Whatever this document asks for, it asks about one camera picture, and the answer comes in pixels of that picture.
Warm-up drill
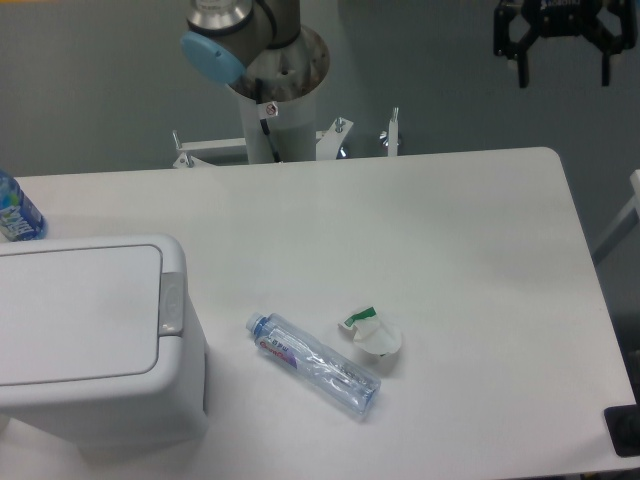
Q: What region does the crumpled white paper cup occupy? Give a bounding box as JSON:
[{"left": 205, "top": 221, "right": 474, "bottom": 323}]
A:
[{"left": 338, "top": 306, "right": 402, "bottom": 357}]

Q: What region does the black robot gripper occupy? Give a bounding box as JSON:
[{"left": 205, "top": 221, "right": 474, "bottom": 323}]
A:
[{"left": 493, "top": 1, "right": 635, "bottom": 89}]

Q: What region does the grey lid push button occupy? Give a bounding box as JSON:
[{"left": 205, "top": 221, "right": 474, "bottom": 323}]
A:
[{"left": 158, "top": 272, "right": 185, "bottom": 336}]

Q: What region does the white trash can lid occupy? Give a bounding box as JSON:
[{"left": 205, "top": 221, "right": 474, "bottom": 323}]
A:
[{"left": 1, "top": 246, "right": 162, "bottom": 385}]

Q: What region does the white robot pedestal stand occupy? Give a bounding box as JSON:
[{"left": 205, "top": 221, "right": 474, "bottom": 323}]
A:
[{"left": 171, "top": 24, "right": 403, "bottom": 170}]

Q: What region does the white plastic trash can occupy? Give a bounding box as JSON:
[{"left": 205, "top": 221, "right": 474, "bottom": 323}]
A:
[{"left": 1, "top": 234, "right": 209, "bottom": 448}]

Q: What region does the empty clear plastic water bottle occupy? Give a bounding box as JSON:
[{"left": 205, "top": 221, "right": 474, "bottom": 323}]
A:
[{"left": 246, "top": 313, "right": 382, "bottom": 419}]

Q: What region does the black clamp at table edge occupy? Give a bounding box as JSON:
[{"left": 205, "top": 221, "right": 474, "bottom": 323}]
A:
[{"left": 604, "top": 404, "right": 639, "bottom": 458}]

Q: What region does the white frame at right edge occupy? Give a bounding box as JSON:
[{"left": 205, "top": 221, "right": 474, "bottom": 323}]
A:
[{"left": 591, "top": 169, "right": 639, "bottom": 266}]

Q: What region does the black cable on pedestal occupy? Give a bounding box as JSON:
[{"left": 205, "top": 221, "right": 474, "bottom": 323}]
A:
[{"left": 254, "top": 77, "right": 282, "bottom": 164}]

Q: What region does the blue labelled water bottle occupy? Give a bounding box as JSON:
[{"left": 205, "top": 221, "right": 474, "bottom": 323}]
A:
[{"left": 1, "top": 171, "right": 48, "bottom": 242}]

